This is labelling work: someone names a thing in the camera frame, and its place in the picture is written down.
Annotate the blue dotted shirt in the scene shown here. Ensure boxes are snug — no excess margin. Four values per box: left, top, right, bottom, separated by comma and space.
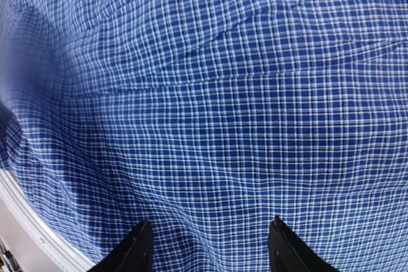
1, 0, 407, 271

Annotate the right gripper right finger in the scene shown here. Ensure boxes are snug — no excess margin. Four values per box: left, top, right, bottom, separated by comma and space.
268, 216, 338, 272

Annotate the front aluminium frame rail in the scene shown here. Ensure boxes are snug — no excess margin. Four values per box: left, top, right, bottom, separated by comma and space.
1, 170, 95, 271

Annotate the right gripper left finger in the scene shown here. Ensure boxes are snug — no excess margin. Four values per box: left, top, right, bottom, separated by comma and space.
88, 220, 154, 272

